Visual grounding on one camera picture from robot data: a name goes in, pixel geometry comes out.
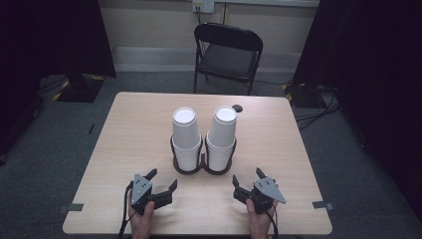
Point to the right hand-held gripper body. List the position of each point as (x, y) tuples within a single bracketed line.
[(267, 191)]

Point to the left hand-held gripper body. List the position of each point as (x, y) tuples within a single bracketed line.
[(141, 191)]

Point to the stack of white cups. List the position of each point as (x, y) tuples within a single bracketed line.
[(223, 132), (185, 132)]

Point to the person's left hand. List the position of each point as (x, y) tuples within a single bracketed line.
[(141, 225)]

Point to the person's right hand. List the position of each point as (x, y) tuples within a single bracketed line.
[(258, 225)]

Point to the grey tape piece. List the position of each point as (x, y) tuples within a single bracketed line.
[(321, 205), (73, 207)]

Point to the black round disc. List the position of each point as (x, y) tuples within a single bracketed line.
[(237, 108)]

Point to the small black floor object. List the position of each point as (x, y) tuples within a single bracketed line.
[(91, 128)]

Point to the black stand base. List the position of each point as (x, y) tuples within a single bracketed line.
[(79, 89), (300, 96)]

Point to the black folding chair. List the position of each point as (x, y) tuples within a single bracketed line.
[(227, 59)]

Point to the black curtain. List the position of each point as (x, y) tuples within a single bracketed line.
[(371, 66), (49, 43)]

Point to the white wall outlet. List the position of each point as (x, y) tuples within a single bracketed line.
[(203, 6)]

